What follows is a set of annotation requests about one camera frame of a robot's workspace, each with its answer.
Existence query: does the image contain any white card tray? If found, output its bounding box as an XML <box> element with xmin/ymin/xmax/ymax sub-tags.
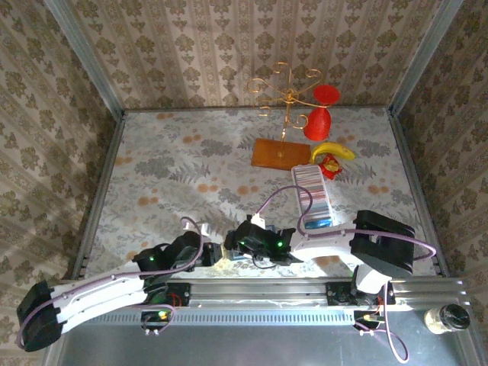
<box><xmin>291</xmin><ymin>164</ymin><xmax>335</xmax><ymax>230</ymax></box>

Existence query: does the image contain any small controller board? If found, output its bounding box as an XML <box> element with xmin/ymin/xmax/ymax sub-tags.
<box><xmin>352</xmin><ymin>310</ymin><xmax>384</xmax><ymax>337</ymax></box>
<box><xmin>140</xmin><ymin>310</ymin><xmax>172</xmax><ymax>337</ymax></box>

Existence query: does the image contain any grey metal sheet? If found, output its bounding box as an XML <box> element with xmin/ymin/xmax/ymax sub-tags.
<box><xmin>49</xmin><ymin>323</ymin><xmax>474</xmax><ymax>366</ymax></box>

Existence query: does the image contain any red snack packet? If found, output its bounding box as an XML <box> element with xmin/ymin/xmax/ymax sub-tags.
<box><xmin>319</xmin><ymin>155</ymin><xmax>343</xmax><ymax>181</ymax></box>

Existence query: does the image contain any yellow banana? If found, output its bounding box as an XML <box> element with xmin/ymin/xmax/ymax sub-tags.
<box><xmin>309</xmin><ymin>142</ymin><xmax>356</xmax><ymax>165</ymax></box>

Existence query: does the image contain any red plastic goblet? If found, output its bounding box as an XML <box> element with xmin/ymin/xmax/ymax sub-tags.
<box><xmin>303</xmin><ymin>84</ymin><xmax>341</xmax><ymax>141</ymax></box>

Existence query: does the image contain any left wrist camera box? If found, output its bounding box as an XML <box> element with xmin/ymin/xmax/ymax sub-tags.
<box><xmin>181</xmin><ymin>220</ymin><xmax>210</xmax><ymax>239</ymax></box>

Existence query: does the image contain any aluminium frame rail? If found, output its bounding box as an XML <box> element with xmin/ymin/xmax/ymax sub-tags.
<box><xmin>75</xmin><ymin>278</ymin><xmax>469</xmax><ymax>310</ymax></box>

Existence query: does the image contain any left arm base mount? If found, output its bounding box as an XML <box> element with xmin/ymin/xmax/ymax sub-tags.
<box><xmin>144</xmin><ymin>282</ymin><xmax>191</xmax><ymax>308</ymax></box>

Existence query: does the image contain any slotted grey cable duct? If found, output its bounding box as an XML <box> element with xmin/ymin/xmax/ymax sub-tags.
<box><xmin>72</xmin><ymin>307</ymin><xmax>356</xmax><ymax>326</ymax></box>

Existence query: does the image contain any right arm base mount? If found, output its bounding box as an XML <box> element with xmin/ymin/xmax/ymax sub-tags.
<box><xmin>326</xmin><ymin>281</ymin><xmax>396</xmax><ymax>307</ymax></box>

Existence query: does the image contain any gold wire stand wooden base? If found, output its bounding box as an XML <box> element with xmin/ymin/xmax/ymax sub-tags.
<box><xmin>246</xmin><ymin>62</ymin><xmax>323</xmax><ymax>172</ymax></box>

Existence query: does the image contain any aluminium side rail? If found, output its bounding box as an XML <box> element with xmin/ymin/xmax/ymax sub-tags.
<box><xmin>72</xmin><ymin>110</ymin><xmax>127</xmax><ymax>279</ymax></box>
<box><xmin>387</xmin><ymin>107</ymin><xmax>451</xmax><ymax>278</ymax></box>

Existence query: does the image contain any aluminium corner post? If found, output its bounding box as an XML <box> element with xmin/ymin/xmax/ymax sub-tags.
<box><xmin>387</xmin><ymin>0</ymin><xmax>465</xmax><ymax>115</ymax></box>
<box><xmin>44</xmin><ymin>0</ymin><xmax>127</xmax><ymax>117</ymax></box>

